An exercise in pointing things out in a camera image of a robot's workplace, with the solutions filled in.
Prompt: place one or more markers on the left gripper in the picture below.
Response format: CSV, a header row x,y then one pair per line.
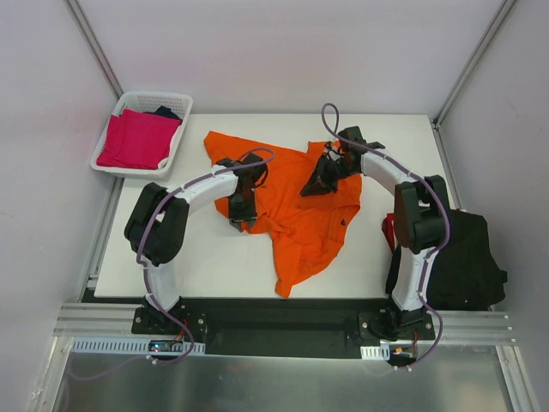
x,y
242,215

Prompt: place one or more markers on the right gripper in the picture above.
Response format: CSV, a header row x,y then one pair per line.
x,y
326,172

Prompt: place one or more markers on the orange t shirt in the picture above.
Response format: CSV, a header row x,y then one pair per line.
x,y
307,233

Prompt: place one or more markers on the pink t shirt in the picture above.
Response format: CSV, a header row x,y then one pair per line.
x,y
137,140

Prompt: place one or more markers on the white plastic basket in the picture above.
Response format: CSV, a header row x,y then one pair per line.
x,y
147,101

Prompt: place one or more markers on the black t shirt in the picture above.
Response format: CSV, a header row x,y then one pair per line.
x,y
465,275

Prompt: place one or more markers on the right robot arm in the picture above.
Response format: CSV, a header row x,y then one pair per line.
x,y
421,222

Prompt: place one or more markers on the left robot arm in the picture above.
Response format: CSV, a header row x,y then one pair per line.
x,y
157,225

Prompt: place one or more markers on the red t shirt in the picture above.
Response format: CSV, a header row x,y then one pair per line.
x,y
388,229

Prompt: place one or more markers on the dark navy t shirt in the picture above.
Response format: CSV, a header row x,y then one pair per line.
x,y
167,112

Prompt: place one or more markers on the left white cable duct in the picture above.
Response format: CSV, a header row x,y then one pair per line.
x,y
137,346

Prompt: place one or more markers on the white cable duct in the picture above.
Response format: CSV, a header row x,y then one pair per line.
x,y
137,346
375,353

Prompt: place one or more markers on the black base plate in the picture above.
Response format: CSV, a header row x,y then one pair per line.
x,y
308,328

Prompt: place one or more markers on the right white cable duct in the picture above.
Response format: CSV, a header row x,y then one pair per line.
x,y
375,353

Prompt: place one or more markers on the right aluminium frame post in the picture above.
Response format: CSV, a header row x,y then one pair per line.
x,y
481,49

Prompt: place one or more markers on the aluminium frame post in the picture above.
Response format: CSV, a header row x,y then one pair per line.
x,y
481,49
84,26

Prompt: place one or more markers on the left aluminium frame post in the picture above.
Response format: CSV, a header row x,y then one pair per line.
x,y
84,26

